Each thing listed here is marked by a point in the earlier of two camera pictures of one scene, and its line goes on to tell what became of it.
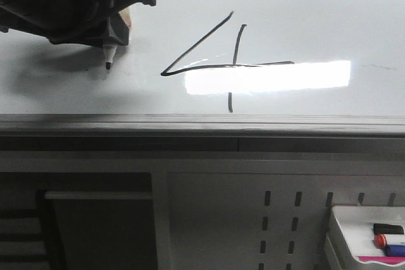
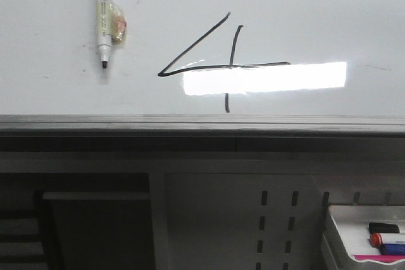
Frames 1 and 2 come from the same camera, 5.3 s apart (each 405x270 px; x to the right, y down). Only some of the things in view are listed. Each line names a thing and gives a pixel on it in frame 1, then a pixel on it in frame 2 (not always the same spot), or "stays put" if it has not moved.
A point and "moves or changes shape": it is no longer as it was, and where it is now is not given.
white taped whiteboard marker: (109, 49) moves or changes shape
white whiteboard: (225, 52) stays put
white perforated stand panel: (240, 210) stays put
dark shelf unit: (77, 220) stays put
